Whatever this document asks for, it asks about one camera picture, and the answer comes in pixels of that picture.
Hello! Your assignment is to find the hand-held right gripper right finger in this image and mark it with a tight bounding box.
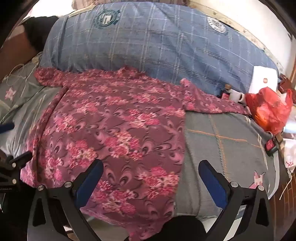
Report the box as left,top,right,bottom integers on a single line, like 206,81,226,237
198,160,274,241

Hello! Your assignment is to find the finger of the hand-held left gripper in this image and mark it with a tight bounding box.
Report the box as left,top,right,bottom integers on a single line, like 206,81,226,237
0,123,16,134
6,151,33,171

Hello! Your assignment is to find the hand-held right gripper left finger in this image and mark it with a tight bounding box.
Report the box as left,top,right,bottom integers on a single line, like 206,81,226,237
27,159,104,241

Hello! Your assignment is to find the pink floral shirt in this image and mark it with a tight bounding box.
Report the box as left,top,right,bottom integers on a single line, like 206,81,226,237
20,66,250,241

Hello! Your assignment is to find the grey patterned bed sheet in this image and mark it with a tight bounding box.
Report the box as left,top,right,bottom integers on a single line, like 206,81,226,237
0,52,278,220

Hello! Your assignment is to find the black buckle with red label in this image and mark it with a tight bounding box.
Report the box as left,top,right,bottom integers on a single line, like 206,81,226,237
264,136,281,157

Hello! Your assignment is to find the white plastic bag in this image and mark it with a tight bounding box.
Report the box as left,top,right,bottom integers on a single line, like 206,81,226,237
283,139,296,173

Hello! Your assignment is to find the dark bottle with red label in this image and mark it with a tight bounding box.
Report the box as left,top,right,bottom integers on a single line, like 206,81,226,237
218,84,232,100

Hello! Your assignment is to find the white mug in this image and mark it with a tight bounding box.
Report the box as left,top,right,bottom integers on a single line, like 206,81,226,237
228,89,245,104

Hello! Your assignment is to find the red plastic bag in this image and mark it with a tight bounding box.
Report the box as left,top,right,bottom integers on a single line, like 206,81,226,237
245,87,293,135

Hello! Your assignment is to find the dark cloth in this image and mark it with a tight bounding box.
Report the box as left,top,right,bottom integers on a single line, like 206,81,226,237
22,15,59,54

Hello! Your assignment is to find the white box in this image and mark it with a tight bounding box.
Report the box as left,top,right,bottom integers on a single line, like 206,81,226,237
248,66,279,93

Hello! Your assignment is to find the beige patterned pillow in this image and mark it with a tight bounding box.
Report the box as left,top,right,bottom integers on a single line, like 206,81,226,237
69,0,192,15

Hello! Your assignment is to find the blue plaid quilt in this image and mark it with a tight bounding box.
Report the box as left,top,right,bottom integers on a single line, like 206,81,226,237
39,2,279,96

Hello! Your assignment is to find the white cord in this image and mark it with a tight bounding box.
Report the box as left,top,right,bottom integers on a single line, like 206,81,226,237
6,63,26,93

